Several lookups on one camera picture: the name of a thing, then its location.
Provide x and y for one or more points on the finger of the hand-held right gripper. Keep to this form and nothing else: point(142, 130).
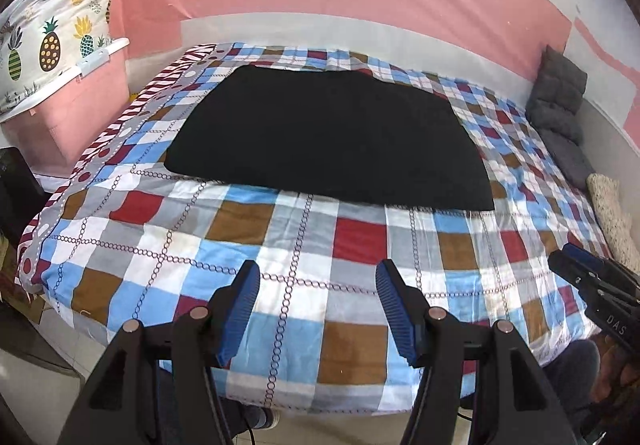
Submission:
point(587, 256)
point(570, 271)

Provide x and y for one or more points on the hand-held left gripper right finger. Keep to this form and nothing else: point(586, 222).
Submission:
point(397, 315)

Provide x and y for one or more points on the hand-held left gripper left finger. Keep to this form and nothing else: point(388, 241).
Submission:
point(237, 315)

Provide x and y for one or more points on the black coat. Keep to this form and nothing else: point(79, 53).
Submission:
point(330, 135)

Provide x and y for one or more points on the person's right hand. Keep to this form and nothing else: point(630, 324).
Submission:
point(622, 375)

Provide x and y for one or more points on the cream knitted pillow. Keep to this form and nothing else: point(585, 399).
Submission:
point(612, 215)

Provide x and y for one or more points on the person's trouser leg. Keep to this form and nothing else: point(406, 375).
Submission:
point(572, 375)

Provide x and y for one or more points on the checkered bed sheet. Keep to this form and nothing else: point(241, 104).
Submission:
point(280, 245)

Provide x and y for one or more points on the person's shoe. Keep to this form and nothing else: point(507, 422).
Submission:
point(267, 419)

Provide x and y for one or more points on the grey quilted cushion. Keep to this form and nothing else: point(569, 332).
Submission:
point(557, 95)

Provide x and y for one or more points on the dark furniture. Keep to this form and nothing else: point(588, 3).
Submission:
point(20, 195)

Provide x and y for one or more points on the pink storage box white lid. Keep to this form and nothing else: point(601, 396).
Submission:
point(75, 110)

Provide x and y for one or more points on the pineapple print cloth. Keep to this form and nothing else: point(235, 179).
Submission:
point(55, 30)

